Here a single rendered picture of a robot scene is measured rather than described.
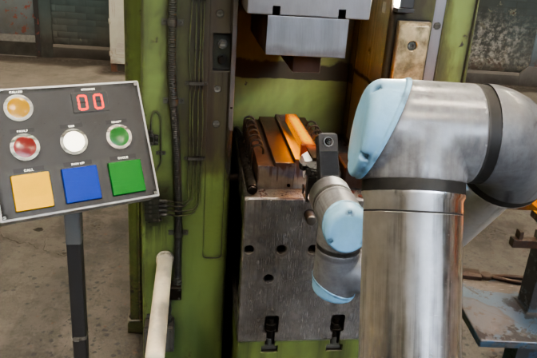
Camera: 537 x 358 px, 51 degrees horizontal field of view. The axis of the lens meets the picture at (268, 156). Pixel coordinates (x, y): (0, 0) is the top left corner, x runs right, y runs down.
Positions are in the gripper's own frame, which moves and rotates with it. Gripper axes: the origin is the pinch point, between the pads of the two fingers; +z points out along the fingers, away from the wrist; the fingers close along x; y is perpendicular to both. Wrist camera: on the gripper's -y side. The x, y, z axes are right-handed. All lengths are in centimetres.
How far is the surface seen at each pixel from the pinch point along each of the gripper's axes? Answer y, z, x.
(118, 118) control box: -7.5, -1.7, -46.4
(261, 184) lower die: 12.4, 7.0, -11.0
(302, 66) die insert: -17.5, 17.3, -1.0
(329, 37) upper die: -27.2, 7.5, 3.0
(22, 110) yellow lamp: -11, -9, -65
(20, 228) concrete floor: 108, 156, -120
